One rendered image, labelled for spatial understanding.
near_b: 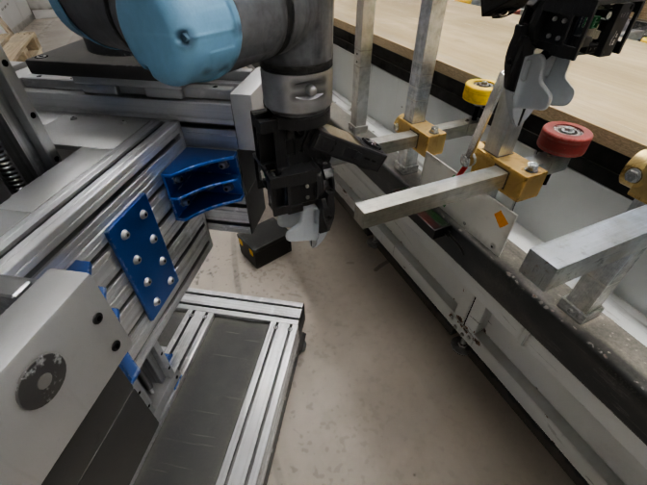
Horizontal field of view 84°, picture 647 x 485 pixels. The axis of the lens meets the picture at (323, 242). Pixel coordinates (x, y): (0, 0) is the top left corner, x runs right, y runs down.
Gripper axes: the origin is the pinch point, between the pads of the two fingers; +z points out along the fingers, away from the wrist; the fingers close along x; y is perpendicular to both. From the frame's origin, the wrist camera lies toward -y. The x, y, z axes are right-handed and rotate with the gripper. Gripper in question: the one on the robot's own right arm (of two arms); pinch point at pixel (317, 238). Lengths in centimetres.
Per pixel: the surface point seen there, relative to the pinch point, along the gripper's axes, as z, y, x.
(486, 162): -2.9, -35.0, -3.8
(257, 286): 83, -1, -70
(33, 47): 48, 106, -398
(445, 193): -2.7, -21.8, 1.3
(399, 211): -1.9, -13.2, 1.3
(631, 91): -7, -80, -9
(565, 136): -8.0, -45.8, 1.3
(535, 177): -3.9, -37.2, 4.7
